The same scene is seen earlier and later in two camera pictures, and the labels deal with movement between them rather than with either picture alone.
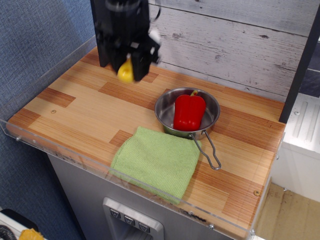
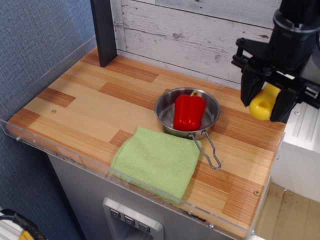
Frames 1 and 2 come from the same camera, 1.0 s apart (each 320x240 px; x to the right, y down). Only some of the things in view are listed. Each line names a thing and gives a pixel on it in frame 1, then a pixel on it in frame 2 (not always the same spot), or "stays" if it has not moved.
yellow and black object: (6, 233) to (31, 231)
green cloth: (157, 163) stays
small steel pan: (164, 104) stays
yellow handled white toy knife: (125, 71) to (262, 105)
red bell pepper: (189, 111) stays
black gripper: (127, 30) to (287, 57)
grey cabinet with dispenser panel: (107, 208) stays
